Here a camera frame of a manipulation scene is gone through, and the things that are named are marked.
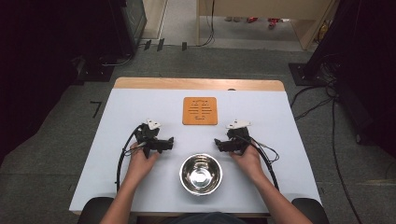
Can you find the black stand base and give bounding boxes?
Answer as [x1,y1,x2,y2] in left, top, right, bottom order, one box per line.
[288,63,326,87]

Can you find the dark glass-fronted cabinet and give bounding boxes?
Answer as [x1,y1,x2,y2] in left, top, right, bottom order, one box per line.
[106,0,149,58]

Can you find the black floor cable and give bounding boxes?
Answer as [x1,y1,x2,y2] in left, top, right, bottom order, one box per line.
[290,83,338,122]
[331,98,364,224]

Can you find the thick black gripper cable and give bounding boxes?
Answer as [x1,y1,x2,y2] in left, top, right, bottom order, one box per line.
[115,124,145,192]
[239,135,280,191]

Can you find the wooden table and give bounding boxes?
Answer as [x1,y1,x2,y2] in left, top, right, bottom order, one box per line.
[68,77,323,218]

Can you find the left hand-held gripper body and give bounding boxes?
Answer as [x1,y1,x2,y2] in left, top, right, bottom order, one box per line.
[134,119,164,159]

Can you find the person's right hand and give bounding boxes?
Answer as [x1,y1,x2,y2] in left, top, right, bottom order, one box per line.
[230,144,266,184]

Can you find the dark curtain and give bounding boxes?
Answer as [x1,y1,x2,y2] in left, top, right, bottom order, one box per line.
[303,0,396,160]
[0,0,127,166]

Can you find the black chair armrest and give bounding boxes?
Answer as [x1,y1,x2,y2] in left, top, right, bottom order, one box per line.
[77,196,115,224]
[291,198,331,224]

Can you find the hanging black cable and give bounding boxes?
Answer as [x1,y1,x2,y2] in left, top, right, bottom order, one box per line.
[200,0,217,48]

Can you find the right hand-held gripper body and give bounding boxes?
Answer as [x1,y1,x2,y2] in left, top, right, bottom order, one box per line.
[225,119,254,156]

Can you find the square wooden trivet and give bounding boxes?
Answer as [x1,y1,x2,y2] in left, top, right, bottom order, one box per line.
[181,96,219,126]

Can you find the thin gripper wires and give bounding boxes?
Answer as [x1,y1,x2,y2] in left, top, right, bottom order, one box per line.
[250,139,280,165]

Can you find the person's dark clothing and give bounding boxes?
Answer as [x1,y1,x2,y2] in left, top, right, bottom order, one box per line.
[164,211,250,224]

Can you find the stainless steel bowl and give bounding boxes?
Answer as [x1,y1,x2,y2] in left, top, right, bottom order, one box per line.
[178,152,224,197]

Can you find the person's left hand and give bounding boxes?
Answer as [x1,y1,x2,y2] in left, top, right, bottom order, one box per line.
[125,141,161,187]

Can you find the light wooden desk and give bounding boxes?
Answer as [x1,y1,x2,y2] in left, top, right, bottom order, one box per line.
[195,0,340,51]

